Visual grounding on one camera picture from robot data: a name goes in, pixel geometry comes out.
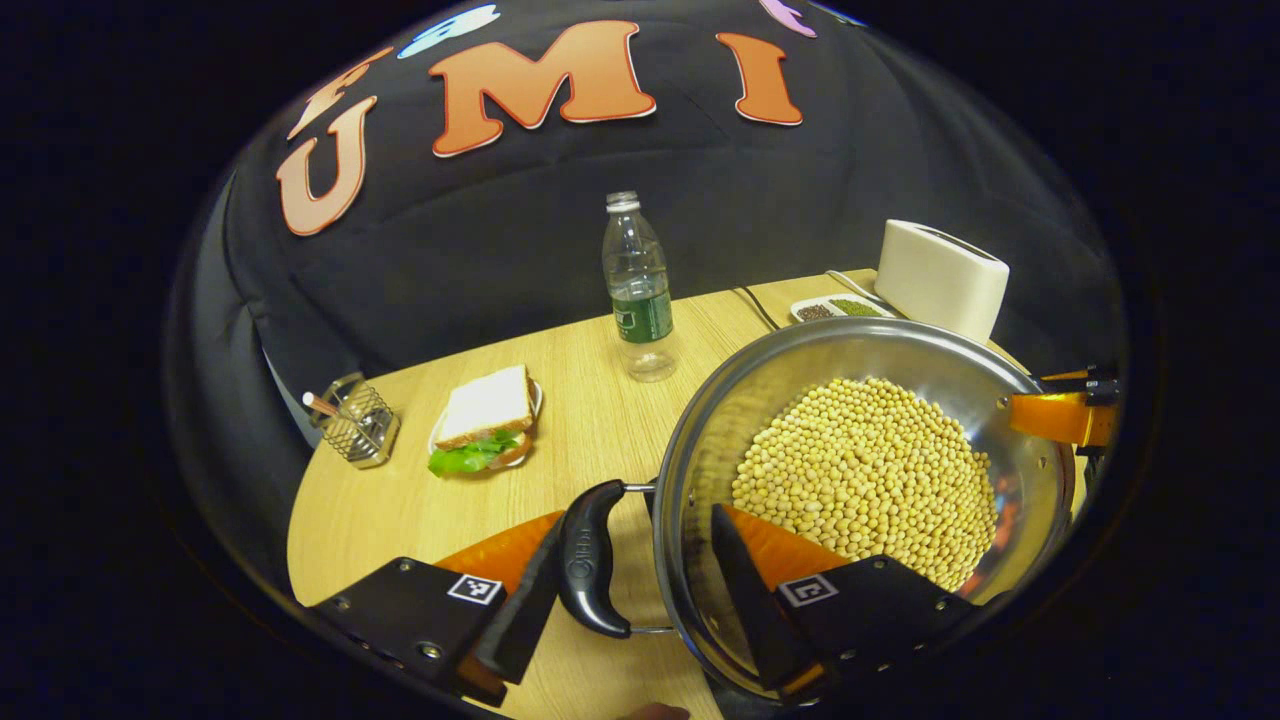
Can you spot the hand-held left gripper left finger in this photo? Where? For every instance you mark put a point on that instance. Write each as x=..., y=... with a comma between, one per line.
x=525, y=600

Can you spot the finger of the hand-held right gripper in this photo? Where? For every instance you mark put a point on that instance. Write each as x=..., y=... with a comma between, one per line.
x=1060, y=415

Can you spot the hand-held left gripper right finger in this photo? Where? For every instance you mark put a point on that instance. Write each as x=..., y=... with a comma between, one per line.
x=745, y=590

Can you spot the pile of yellow soybeans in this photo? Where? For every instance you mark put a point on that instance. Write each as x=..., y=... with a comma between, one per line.
x=860, y=470

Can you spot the white knife block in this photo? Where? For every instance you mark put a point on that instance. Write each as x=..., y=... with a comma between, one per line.
x=940, y=275

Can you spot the sandwich with lettuce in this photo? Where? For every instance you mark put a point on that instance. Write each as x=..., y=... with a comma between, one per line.
x=485, y=415

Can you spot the white divided grain tray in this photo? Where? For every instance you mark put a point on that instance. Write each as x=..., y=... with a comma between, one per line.
x=840, y=308

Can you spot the wooden stick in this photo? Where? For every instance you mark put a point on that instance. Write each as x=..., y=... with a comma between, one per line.
x=322, y=405

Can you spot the clear plastic water bottle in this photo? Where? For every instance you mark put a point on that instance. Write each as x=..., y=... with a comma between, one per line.
x=640, y=290

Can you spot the black backdrop cloth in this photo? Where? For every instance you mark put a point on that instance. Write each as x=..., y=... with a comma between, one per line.
x=500, y=230

